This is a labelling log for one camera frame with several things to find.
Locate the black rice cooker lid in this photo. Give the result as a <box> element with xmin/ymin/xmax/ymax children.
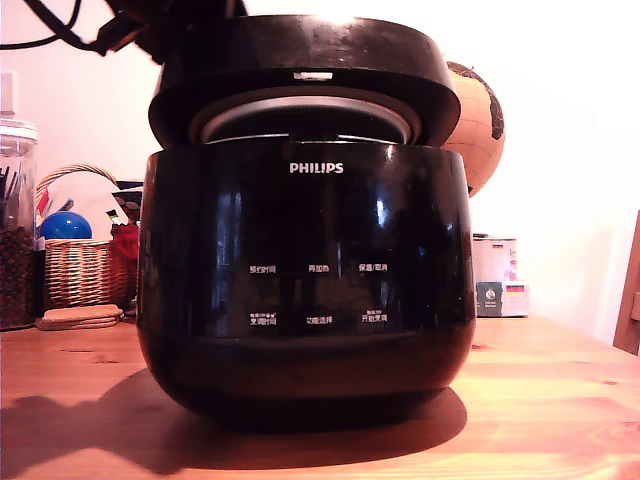
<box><xmin>147</xmin><ymin>14</ymin><xmax>463</xmax><ymax>152</ymax></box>

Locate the black Philips rice cooker body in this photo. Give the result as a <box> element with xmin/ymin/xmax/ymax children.
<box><xmin>135</xmin><ymin>141</ymin><xmax>478</xmax><ymax>427</ymax></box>

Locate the small box with flag print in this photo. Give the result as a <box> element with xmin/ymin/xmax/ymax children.
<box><xmin>475</xmin><ymin>279</ymin><xmax>530</xmax><ymax>319</ymax></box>

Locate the dark patterned bowl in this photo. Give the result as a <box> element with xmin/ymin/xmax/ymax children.
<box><xmin>110</xmin><ymin>188</ymin><xmax>145</xmax><ymax>226</ymax></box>

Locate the red fabric pouch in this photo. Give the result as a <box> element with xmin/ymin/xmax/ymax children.
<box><xmin>108</xmin><ymin>222</ymin><xmax>142</xmax><ymax>262</ymax></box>

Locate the cork globe with dark continents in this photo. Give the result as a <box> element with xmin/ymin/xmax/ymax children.
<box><xmin>438</xmin><ymin>60</ymin><xmax>507</xmax><ymax>199</ymax></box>

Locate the stack of cork coasters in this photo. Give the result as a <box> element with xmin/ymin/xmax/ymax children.
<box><xmin>35</xmin><ymin>305</ymin><xmax>125</xmax><ymax>332</ymax></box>

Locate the blue ball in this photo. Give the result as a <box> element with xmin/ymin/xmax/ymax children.
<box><xmin>38</xmin><ymin>210</ymin><xmax>94</xmax><ymax>242</ymax></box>

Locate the tall glass storage jar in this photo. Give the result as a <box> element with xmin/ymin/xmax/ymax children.
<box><xmin>0</xmin><ymin>118</ymin><xmax>40</xmax><ymax>332</ymax></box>

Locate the wooden chair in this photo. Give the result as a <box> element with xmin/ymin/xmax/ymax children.
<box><xmin>612</xmin><ymin>209</ymin><xmax>640</xmax><ymax>358</ymax></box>

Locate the woven wicker basket with handle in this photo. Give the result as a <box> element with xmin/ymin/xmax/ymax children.
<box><xmin>35</xmin><ymin>162</ymin><xmax>141</xmax><ymax>312</ymax></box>

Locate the black cable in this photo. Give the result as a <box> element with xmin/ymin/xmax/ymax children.
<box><xmin>0</xmin><ymin>0</ymin><xmax>84</xmax><ymax>51</ymax></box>
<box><xmin>21</xmin><ymin>0</ymin><xmax>101</xmax><ymax>53</ymax></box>

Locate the white wall switch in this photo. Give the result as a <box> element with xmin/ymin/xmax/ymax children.
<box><xmin>0</xmin><ymin>70</ymin><xmax>17</xmax><ymax>116</ymax></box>

